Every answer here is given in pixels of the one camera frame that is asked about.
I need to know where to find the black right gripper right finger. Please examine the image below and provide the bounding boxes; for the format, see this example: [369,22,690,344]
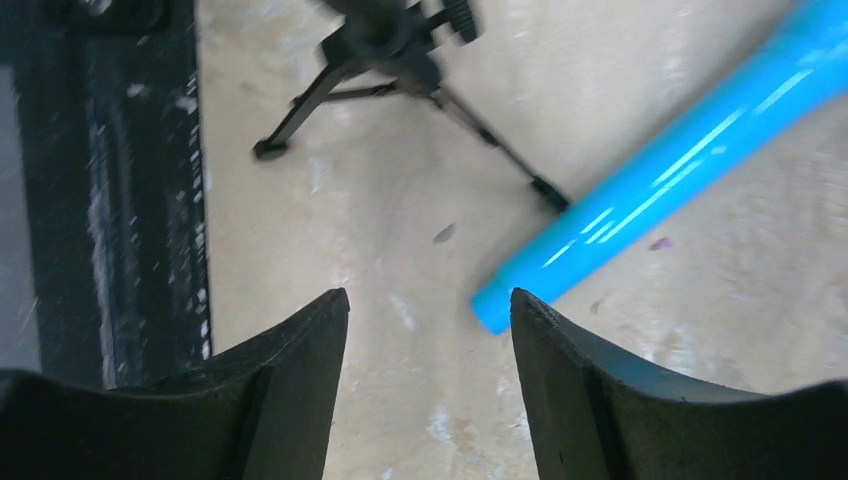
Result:
[510,289,847,479]

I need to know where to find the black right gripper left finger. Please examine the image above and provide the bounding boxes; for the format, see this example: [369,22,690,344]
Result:
[1,288,350,479]

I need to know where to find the black tripod mic stand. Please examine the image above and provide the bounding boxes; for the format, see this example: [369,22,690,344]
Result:
[252,0,571,213]

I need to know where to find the blue plastic microphone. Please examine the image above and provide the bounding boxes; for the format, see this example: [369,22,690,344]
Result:
[471,1,847,334]

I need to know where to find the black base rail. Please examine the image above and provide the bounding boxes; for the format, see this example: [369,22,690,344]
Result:
[1,1,212,389]

